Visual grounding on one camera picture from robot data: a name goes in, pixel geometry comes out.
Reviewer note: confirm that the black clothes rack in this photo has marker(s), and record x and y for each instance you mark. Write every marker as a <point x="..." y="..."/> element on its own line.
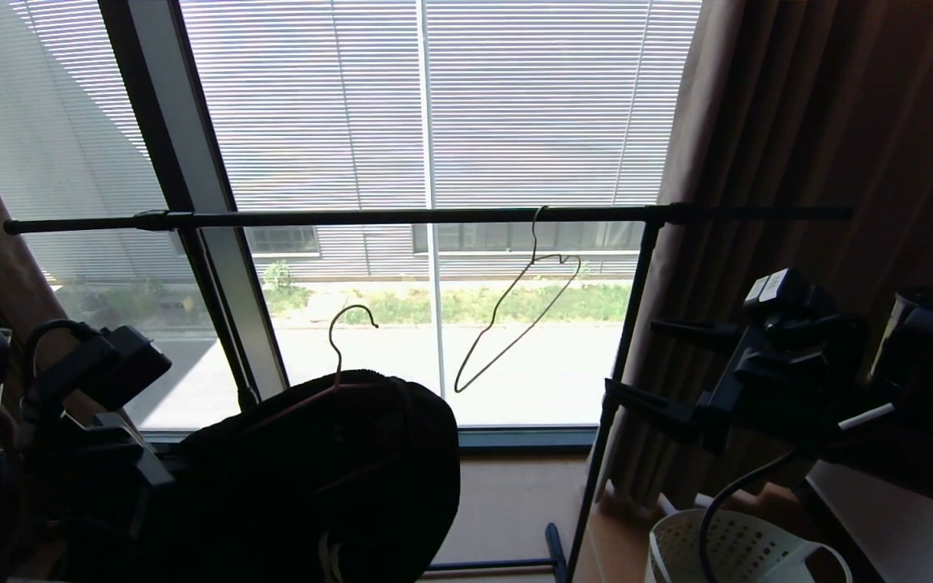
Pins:
<point x="313" y="217"/>

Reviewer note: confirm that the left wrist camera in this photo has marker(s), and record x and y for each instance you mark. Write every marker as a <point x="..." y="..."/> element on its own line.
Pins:
<point x="130" y="364"/>

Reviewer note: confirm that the white laundry basket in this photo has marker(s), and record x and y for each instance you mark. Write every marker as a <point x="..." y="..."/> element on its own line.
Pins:
<point x="742" y="551"/>

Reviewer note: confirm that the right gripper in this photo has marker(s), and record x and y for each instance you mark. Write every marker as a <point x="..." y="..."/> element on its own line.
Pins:
<point x="766" y="380"/>

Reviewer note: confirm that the pink clothes hanger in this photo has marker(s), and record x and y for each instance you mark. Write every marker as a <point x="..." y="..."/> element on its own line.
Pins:
<point x="534" y="243"/>
<point x="338" y="372"/>

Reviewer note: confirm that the window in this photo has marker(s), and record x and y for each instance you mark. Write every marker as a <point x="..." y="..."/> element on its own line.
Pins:
<point x="313" y="97"/>

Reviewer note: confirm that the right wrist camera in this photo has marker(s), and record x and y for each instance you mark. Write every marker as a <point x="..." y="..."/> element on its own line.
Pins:
<point x="786" y="291"/>

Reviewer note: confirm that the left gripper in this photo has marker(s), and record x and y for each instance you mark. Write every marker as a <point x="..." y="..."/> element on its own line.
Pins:
<point x="110" y="461"/>

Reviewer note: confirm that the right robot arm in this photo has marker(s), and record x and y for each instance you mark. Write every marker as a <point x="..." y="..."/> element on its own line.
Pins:
<point x="920" y="364"/>

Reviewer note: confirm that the black garment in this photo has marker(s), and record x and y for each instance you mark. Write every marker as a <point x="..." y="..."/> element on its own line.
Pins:
<point x="313" y="486"/>

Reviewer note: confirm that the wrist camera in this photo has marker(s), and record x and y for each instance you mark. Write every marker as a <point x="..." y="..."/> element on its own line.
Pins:
<point x="130" y="364"/>
<point x="786" y="291"/>

